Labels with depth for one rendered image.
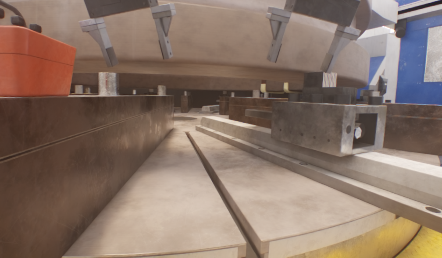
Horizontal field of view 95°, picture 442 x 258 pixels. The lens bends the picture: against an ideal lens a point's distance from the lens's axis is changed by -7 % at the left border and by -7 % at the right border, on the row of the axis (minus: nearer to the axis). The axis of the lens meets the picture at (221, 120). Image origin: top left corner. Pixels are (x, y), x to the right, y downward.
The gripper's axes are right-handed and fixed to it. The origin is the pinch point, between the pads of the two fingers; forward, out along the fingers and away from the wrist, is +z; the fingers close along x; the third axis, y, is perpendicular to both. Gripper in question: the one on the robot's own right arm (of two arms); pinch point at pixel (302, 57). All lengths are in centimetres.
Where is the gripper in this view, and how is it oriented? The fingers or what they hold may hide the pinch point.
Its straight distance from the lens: 51.6
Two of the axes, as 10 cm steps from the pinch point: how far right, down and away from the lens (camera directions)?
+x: 9.7, 1.2, 1.9
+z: -2.0, 8.6, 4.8
